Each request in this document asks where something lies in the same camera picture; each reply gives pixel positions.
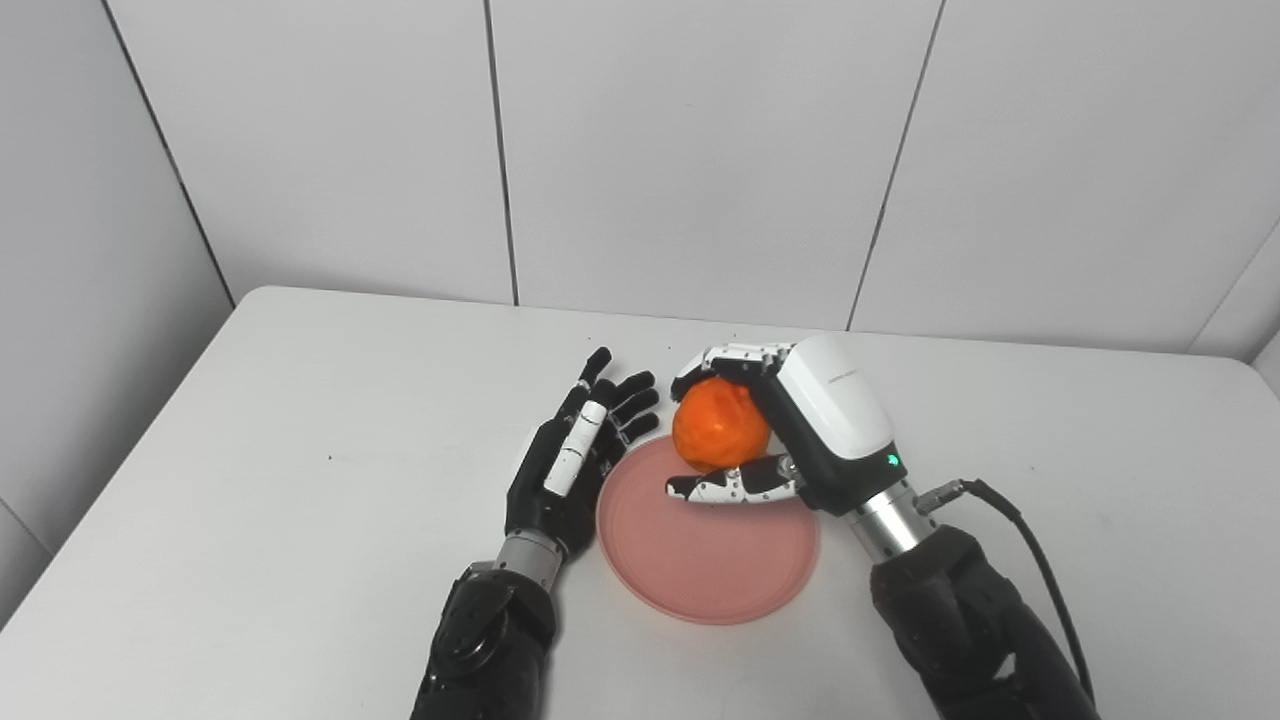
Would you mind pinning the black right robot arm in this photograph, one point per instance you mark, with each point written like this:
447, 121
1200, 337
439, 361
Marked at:
960, 620

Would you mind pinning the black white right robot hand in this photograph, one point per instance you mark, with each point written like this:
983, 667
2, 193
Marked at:
835, 420

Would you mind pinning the pink round plate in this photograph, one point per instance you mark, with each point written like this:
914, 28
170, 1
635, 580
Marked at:
700, 560

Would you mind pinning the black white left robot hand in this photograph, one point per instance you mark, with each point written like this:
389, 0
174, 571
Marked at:
545, 490

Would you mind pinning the orange fruit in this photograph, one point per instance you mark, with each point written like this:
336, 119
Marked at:
715, 425

